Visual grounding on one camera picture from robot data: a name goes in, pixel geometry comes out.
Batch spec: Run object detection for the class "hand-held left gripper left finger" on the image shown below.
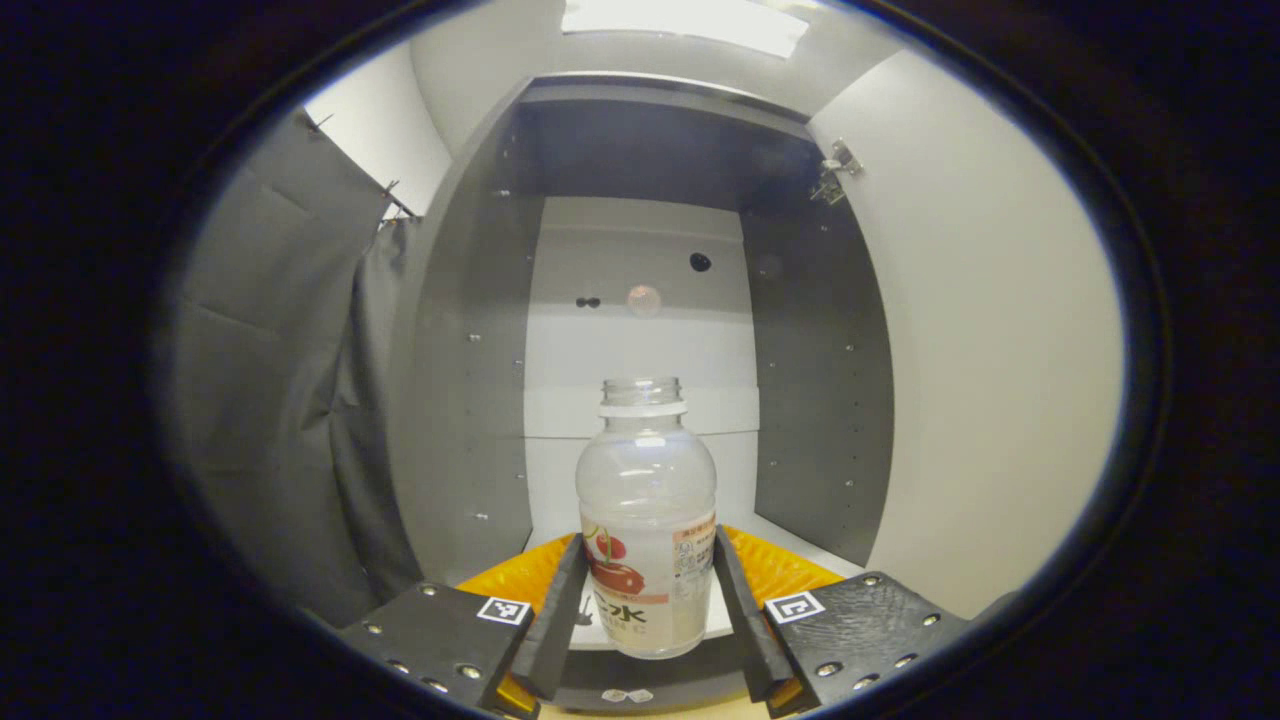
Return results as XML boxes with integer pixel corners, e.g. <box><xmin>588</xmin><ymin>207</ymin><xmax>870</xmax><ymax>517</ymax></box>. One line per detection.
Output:
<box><xmin>335</xmin><ymin>533</ymin><xmax>591</xmax><ymax>717</ymax></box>

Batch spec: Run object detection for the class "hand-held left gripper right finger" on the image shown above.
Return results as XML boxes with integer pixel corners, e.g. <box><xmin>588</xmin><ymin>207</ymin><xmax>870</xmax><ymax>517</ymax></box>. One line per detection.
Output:
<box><xmin>712</xmin><ymin>525</ymin><xmax>971</xmax><ymax>718</ymax></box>

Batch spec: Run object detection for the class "clear plastic bottle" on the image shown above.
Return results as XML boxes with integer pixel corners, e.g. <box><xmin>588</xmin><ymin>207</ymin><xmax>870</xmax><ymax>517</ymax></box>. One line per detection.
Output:
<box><xmin>575</xmin><ymin>377</ymin><xmax>718</xmax><ymax>661</ymax></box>

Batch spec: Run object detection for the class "metal door hinge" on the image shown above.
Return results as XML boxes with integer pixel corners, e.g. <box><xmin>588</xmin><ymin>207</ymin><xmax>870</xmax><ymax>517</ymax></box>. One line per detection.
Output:
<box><xmin>810</xmin><ymin>138</ymin><xmax>863</xmax><ymax>206</ymax></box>

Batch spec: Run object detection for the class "black backdrop cloth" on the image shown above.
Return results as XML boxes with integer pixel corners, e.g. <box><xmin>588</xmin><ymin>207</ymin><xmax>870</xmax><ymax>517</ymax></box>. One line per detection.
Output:
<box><xmin>165</xmin><ymin>108</ymin><xmax>426</xmax><ymax>629</ymax></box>

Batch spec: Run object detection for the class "large ceiling light panel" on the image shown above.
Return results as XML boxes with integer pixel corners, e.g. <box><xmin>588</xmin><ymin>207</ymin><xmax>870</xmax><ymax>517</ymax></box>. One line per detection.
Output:
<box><xmin>560</xmin><ymin>0</ymin><xmax>809</xmax><ymax>58</ymax></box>

